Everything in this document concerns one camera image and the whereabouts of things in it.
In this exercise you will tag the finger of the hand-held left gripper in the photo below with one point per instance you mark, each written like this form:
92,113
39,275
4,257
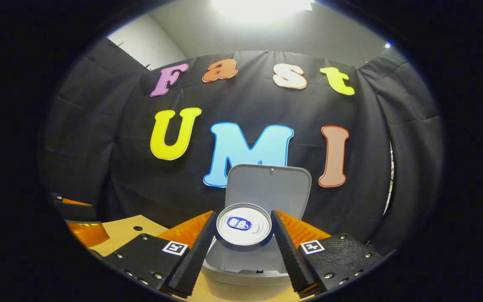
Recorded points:
88,233
76,209

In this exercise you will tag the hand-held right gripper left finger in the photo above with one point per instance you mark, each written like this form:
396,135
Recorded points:
195,256

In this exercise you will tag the grey desktop garbage bin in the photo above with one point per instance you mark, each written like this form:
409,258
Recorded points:
266,184

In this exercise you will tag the wooden desktop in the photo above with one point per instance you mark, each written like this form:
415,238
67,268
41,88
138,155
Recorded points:
124,235

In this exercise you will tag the large ceiling light panel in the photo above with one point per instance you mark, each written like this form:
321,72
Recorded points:
262,8

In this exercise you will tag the black backdrop cloth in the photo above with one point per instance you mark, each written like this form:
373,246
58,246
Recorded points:
120,167

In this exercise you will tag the silver pop can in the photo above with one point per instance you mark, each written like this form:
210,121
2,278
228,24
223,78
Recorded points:
258,230

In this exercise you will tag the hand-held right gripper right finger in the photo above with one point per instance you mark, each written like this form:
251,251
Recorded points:
289,251

